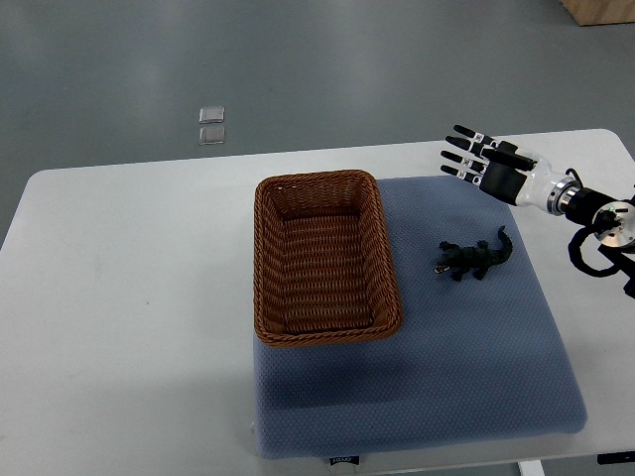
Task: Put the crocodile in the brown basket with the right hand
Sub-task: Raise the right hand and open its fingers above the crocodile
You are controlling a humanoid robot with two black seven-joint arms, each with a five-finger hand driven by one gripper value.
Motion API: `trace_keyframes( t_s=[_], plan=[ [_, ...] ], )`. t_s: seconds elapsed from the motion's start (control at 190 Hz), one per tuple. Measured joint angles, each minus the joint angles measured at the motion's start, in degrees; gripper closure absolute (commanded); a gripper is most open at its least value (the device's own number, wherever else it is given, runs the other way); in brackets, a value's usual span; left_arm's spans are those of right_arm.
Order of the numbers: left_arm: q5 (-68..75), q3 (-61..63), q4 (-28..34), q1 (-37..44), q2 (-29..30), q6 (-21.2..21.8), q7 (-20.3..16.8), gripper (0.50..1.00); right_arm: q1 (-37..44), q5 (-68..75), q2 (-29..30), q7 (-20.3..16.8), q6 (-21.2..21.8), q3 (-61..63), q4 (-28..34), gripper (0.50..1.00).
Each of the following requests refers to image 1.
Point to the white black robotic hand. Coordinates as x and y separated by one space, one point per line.
502 170

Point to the black table control panel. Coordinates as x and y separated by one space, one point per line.
616 458

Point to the wooden box corner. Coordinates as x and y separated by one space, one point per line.
600 12

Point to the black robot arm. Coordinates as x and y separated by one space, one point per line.
609 220

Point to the blue foam cushion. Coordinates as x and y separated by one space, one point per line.
474 360

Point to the dark toy crocodile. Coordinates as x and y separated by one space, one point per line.
478 259

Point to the brown wicker basket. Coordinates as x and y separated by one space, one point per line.
323 266

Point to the upper floor outlet plate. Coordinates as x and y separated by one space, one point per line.
211 114

